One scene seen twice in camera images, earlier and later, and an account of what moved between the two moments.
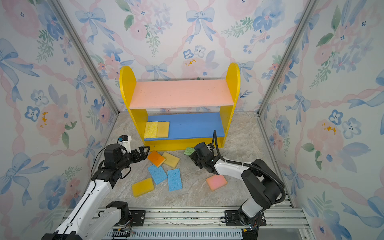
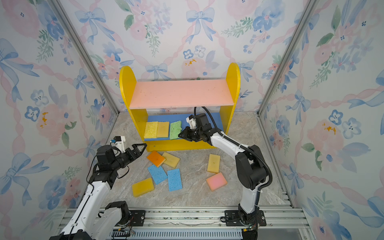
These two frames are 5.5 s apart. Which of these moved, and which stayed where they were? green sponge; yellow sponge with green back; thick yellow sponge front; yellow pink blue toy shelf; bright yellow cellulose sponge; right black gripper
Moved: green sponge; right black gripper
Stayed: yellow sponge with green back; yellow pink blue toy shelf; bright yellow cellulose sponge; thick yellow sponge front
